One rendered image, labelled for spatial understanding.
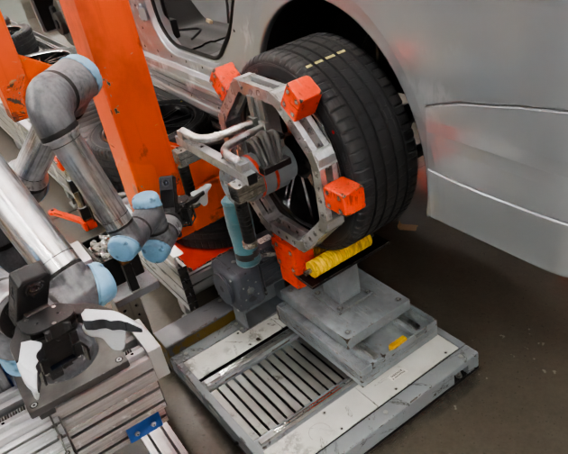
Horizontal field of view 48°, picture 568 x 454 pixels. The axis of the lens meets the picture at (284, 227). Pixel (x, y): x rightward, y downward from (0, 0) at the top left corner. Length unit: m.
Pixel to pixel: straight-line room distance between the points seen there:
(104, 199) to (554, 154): 1.03
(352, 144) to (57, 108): 0.75
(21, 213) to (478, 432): 1.60
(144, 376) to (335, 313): 0.97
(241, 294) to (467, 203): 0.99
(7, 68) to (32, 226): 2.90
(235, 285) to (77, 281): 1.25
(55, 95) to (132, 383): 0.68
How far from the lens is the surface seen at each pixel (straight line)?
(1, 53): 4.01
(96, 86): 1.70
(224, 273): 2.36
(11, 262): 1.89
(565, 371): 2.46
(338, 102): 1.77
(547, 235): 1.58
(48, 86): 1.58
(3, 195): 1.18
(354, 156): 1.76
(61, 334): 0.91
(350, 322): 2.30
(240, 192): 1.71
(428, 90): 1.65
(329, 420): 2.20
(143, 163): 2.22
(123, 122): 2.15
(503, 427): 2.27
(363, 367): 2.25
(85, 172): 1.60
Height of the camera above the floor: 1.75
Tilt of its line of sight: 32 degrees down
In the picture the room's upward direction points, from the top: 11 degrees counter-clockwise
